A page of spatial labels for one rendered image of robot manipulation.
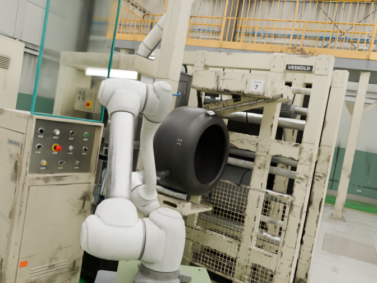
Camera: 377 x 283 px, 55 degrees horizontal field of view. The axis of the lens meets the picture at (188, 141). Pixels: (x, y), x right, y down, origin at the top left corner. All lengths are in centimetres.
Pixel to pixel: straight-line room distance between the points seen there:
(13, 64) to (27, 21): 803
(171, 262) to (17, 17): 1216
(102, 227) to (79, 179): 130
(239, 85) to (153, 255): 152
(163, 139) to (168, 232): 101
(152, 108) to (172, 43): 109
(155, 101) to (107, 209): 52
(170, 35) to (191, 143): 85
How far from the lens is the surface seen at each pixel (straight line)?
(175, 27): 268
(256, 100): 267
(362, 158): 1136
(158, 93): 161
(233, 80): 263
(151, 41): 319
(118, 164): 146
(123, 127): 152
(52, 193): 252
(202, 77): 276
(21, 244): 252
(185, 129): 225
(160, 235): 140
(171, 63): 263
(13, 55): 550
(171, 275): 148
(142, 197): 191
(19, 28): 1325
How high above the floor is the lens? 138
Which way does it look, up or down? 3 degrees down
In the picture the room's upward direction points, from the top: 10 degrees clockwise
